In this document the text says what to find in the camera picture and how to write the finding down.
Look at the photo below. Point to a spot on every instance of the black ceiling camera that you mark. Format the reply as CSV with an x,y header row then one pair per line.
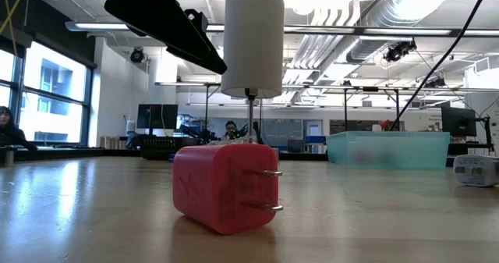
x,y
137,55

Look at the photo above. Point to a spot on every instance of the black ceiling spotlight cluster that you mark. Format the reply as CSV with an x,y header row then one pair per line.
x,y
399,50

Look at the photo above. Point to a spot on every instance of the large room window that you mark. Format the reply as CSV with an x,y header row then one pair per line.
x,y
54,79

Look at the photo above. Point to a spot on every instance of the pink wall charger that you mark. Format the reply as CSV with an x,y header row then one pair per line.
x,y
214,189

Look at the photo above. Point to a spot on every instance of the blue storage bin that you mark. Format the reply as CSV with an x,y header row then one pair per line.
x,y
316,139

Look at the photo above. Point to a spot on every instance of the silver ventilation duct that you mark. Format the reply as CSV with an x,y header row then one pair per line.
x,y
409,5

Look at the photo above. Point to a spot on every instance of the teal translucent plastic bin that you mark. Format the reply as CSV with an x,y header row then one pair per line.
x,y
390,153

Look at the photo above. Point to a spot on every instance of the black computer monitor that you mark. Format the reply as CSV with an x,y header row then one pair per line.
x,y
459,121
156,116

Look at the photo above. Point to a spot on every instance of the long ceiling light bar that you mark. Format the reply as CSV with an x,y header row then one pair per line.
x,y
97,26
323,30

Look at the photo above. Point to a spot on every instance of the black aluminium rig frame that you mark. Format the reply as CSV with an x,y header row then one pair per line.
x,y
304,156

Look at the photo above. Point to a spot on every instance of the white shade wooden base lamp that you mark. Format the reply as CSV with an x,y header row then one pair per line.
x,y
253,40

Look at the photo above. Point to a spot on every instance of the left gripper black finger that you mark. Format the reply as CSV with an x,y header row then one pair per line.
x,y
156,17
218,66

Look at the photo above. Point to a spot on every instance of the white and blue wall charger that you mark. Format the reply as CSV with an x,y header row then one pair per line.
x,y
477,177

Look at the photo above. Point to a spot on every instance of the black gantry frame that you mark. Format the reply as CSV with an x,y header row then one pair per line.
x,y
345,111

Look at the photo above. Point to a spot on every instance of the person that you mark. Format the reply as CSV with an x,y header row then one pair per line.
x,y
9,136
231,129

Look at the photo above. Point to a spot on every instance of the black slotted organizer bin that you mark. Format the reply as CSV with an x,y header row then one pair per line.
x,y
160,148

